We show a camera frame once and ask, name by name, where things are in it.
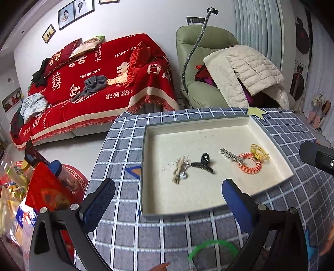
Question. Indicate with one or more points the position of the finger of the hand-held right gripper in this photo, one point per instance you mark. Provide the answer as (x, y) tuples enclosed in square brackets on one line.
[(317, 156)]

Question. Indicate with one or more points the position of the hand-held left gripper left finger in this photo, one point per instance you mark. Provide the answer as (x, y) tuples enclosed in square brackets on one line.
[(99, 205)]

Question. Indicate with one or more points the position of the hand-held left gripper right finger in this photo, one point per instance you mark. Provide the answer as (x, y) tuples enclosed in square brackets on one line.
[(237, 205)]

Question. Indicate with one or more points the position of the grey tray with cream inside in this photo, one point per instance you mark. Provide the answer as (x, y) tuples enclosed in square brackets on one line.
[(208, 187)]

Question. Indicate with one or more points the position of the clear silver hair clip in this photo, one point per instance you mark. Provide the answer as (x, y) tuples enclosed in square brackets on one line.
[(231, 155)]

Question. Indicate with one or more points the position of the black hair claw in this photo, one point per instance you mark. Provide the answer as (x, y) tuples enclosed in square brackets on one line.
[(201, 165)]

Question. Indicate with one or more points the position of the green translucent bangle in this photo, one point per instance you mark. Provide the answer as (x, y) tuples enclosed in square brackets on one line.
[(198, 250)]

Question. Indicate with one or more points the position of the person's right forearm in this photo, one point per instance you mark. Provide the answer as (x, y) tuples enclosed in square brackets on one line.
[(328, 242)]

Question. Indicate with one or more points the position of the red round rug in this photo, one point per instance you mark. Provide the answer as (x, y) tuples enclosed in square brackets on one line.
[(78, 179)]

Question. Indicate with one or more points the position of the pink slippers on rack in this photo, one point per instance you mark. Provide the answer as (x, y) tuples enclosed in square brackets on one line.
[(319, 114)]

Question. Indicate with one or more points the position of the blue lid jar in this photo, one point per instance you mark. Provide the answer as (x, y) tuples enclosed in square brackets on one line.
[(61, 172)]

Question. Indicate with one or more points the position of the red gift bag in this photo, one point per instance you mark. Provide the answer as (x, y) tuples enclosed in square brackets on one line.
[(47, 190)]

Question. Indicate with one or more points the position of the grey sofa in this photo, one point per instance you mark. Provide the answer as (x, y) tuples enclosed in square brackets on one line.
[(86, 131)]

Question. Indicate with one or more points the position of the dark red packet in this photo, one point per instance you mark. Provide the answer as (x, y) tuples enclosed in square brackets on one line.
[(35, 155)]

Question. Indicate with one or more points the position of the yellow bottle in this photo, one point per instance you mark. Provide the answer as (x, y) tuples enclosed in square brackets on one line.
[(15, 177)]

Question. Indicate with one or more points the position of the beige down jacket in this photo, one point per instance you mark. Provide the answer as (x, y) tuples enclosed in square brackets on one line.
[(253, 70)]

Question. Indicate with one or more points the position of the dark green red garment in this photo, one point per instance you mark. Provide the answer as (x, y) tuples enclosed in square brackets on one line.
[(17, 125)]

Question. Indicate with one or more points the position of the grey garment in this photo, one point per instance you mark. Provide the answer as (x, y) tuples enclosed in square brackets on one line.
[(91, 87)]

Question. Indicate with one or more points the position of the light blue white garment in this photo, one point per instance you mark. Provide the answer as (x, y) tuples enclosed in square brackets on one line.
[(32, 106)]

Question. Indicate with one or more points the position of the red purple garment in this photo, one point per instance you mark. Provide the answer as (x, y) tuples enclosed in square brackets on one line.
[(203, 77)]

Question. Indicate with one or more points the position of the pale green curtain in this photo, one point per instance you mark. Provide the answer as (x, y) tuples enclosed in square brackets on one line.
[(258, 28)]

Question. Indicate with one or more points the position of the red covered sofa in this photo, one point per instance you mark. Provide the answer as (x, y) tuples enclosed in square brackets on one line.
[(104, 62)]

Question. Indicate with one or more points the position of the dark clothes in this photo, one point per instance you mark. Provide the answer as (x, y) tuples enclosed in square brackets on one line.
[(40, 73)]

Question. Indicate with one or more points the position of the red satin pillow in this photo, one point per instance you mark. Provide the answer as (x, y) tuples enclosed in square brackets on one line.
[(138, 65)]

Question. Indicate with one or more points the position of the red pillow with white characters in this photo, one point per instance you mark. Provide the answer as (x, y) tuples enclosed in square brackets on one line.
[(61, 58)]

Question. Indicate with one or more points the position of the photo print cushion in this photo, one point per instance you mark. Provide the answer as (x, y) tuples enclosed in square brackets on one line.
[(87, 47)]

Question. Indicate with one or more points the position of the green armchair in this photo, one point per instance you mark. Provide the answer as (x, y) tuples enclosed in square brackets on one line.
[(206, 39)]

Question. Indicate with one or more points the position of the gooseneck phone holder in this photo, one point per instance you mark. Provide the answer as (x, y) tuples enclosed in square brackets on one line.
[(193, 49)]

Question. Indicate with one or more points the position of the wall niche shelf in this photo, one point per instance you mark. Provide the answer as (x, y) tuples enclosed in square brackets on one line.
[(11, 100)]

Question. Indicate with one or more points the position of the small black picture frame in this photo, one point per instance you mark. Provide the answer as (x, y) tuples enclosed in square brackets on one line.
[(49, 34)]

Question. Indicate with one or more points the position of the wall socket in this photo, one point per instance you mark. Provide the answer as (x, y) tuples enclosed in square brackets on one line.
[(195, 19)]

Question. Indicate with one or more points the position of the tall black picture frame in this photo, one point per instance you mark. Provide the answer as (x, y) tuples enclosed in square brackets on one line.
[(84, 7), (66, 16)]

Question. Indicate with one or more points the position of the wide black picture frame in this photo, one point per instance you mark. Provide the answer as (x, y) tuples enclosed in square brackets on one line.
[(108, 1)]

